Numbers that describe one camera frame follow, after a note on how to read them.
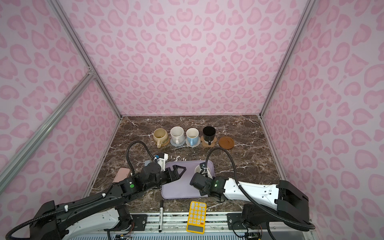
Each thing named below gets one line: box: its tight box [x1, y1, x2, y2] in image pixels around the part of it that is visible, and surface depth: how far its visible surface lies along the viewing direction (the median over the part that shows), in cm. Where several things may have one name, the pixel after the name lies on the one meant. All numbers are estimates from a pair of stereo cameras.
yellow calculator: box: [186, 201, 207, 234], surface depth 75 cm
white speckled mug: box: [170, 126, 185, 146], surface depth 100 cm
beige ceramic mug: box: [153, 128, 169, 149], surface depth 100 cm
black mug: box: [202, 126, 216, 146], surface depth 98 cm
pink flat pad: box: [112, 167, 131, 183], surface depth 90 cm
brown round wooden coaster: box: [218, 135, 235, 150], surface depth 106 cm
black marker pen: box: [158, 200, 164, 233], surface depth 76 cm
